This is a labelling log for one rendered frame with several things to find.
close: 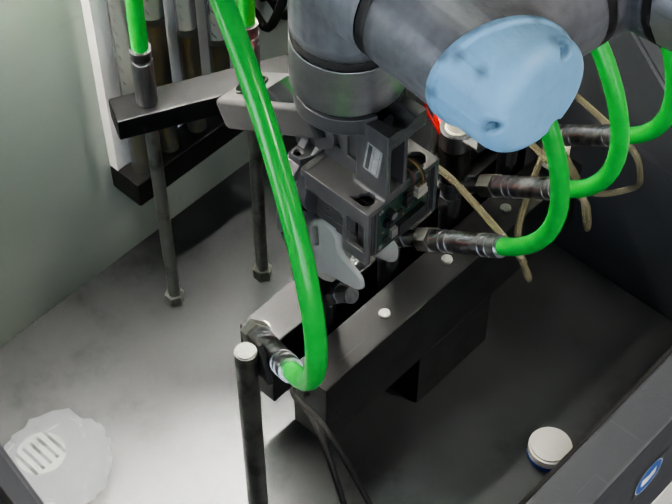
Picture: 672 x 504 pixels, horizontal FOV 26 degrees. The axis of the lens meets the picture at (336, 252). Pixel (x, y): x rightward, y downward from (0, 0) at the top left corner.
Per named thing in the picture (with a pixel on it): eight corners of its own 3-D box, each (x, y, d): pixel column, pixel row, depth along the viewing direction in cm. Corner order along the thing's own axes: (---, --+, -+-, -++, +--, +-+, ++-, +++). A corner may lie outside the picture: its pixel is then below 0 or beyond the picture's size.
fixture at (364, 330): (326, 487, 128) (325, 390, 116) (247, 421, 132) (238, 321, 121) (563, 267, 144) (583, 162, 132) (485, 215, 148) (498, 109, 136)
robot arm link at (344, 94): (262, 32, 89) (352, -31, 93) (264, 86, 93) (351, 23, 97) (351, 91, 86) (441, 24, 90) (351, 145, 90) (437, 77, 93)
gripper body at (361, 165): (363, 275, 98) (366, 153, 89) (273, 209, 102) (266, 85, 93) (437, 213, 102) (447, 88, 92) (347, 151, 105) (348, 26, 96)
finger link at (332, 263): (351, 335, 106) (352, 255, 99) (293, 291, 109) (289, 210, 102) (379, 310, 108) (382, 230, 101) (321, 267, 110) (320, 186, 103)
